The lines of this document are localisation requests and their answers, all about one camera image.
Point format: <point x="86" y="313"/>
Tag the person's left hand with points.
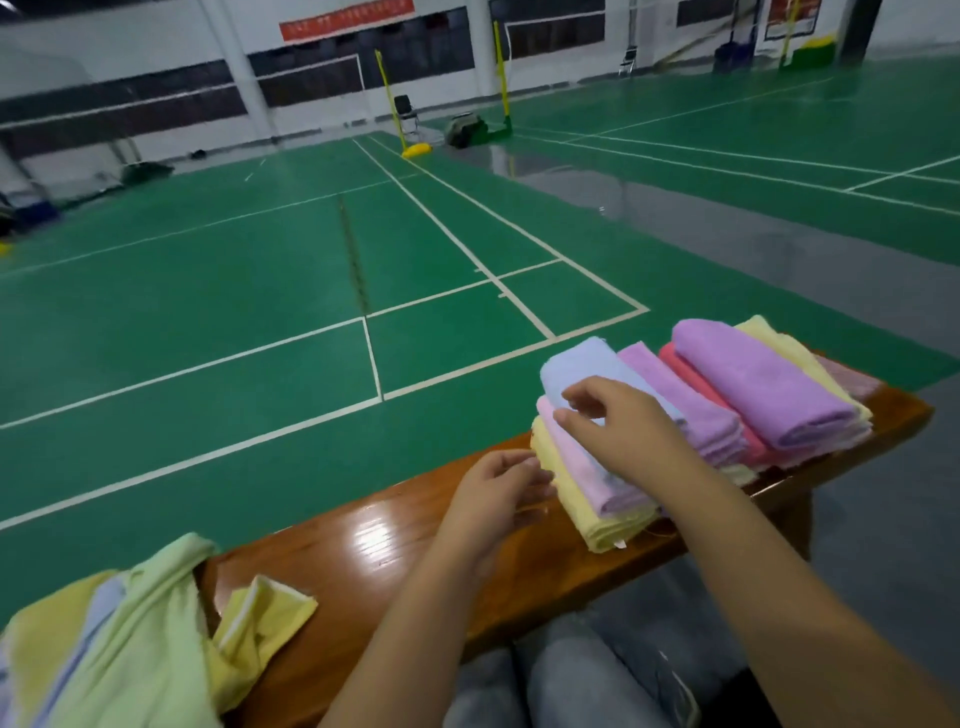
<point x="488" y="503"/>

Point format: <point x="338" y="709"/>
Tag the person's right hand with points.
<point x="623" y="435"/>

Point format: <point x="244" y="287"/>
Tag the light pink towel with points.
<point x="593" y="473"/>

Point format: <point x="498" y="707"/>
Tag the white blue towel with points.
<point x="593" y="375"/>

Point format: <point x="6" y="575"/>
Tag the pale yellow towel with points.
<point x="578" y="503"/>
<point x="795" y="353"/>

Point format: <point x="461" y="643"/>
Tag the yellow white striped cloth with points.
<point x="263" y="623"/>

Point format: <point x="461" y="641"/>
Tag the yellow green towel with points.
<point x="143" y="645"/>

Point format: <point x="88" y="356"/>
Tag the light blue towel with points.
<point x="75" y="645"/>

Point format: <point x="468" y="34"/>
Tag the person's right forearm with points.
<point x="810" y="600"/>

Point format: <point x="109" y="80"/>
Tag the person's left forearm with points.
<point x="413" y="630"/>

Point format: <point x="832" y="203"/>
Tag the person's grey trousers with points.
<point x="570" y="675"/>

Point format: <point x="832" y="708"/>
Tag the brown wooden bench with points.
<point x="390" y="570"/>

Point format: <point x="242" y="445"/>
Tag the black sports bag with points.
<point x="467" y="131"/>

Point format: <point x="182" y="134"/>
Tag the dark folding chair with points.
<point x="405" y="113"/>

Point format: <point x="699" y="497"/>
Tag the badminton net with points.
<point x="225" y="90"/>

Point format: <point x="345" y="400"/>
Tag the red wall poster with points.
<point x="792" y="15"/>

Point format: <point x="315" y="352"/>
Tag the red wall banner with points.
<point x="347" y="18"/>

